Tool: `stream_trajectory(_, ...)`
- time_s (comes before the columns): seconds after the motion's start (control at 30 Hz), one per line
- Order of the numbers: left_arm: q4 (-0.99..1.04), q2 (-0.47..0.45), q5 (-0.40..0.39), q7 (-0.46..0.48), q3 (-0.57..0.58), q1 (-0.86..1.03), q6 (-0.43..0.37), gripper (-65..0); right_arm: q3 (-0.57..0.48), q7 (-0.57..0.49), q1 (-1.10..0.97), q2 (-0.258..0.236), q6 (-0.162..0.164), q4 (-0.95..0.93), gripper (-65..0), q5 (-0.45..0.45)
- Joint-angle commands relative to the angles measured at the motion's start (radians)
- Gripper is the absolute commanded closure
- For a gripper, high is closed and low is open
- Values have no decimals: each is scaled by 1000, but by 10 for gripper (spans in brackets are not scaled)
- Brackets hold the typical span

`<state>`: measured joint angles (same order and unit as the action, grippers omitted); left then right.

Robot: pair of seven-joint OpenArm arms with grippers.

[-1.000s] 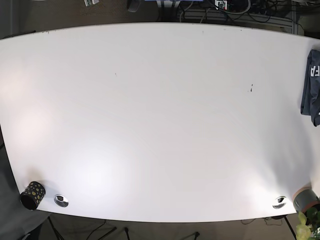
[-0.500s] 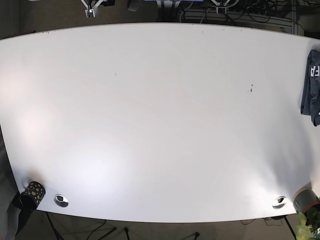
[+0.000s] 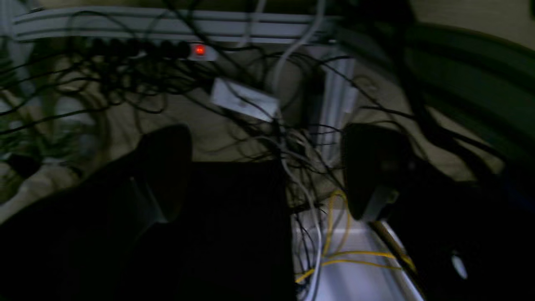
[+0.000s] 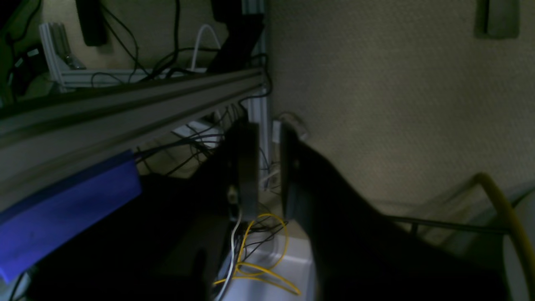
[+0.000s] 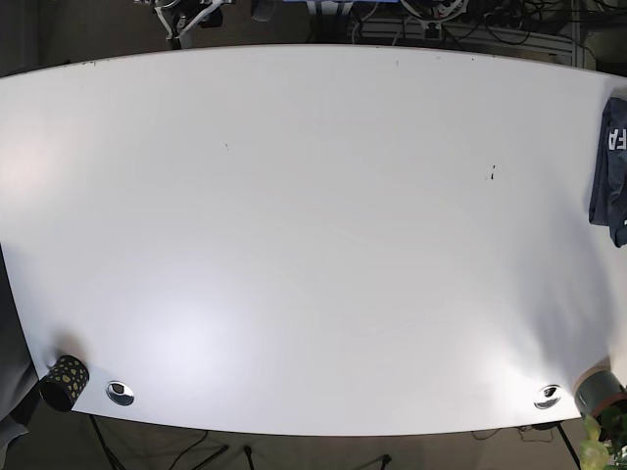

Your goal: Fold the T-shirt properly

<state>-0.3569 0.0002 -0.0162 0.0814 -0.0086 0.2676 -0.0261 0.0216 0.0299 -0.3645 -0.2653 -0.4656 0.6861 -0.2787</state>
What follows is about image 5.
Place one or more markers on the navy blue T-shirt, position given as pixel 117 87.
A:
pixel 608 198

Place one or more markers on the black gold-dotted cup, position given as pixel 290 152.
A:
pixel 62 385

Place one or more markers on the grey plant pot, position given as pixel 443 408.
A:
pixel 597 390

